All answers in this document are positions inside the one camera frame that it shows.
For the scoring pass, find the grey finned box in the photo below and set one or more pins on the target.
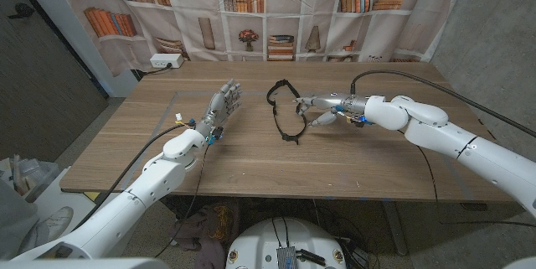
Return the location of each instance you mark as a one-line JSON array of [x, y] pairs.
[[286, 258]]

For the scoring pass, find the purple brown cloth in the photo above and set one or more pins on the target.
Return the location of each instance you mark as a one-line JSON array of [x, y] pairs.
[[209, 227]]

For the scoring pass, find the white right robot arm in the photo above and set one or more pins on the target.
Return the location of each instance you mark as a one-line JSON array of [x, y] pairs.
[[439, 135]]

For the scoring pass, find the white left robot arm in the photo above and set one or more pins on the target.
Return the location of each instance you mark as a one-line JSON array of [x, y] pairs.
[[146, 185]]

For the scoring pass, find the grey table leg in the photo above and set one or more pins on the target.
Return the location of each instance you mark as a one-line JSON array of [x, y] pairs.
[[393, 227]]

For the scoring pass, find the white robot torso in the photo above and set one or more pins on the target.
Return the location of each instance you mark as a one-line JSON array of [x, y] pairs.
[[259, 239]]

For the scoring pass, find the person in grey clothing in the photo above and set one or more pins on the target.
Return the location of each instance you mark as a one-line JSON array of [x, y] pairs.
[[14, 218]]

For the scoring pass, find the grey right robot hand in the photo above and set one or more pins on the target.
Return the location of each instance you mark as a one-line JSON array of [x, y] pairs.
[[335, 101]]

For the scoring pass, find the clear plastic container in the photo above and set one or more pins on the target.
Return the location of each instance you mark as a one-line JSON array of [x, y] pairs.
[[33, 172]]

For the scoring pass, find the black device on torso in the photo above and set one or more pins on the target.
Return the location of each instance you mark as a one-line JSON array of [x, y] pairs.
[[310, 257]]

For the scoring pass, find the white shoe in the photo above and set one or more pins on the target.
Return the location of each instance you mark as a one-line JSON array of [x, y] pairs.
[[48, 227]]

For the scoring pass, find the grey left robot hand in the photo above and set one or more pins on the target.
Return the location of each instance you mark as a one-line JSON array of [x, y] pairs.
[[220, 103]]

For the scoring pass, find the dark door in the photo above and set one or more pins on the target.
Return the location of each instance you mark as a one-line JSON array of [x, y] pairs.
[[42, 93]]

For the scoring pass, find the white power strip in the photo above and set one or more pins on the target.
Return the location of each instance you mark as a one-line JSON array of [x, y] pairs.
[[165, 60]]

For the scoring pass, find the printed bookshelf backdrop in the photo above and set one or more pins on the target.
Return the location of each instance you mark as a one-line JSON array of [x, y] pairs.
[[188, 30]]

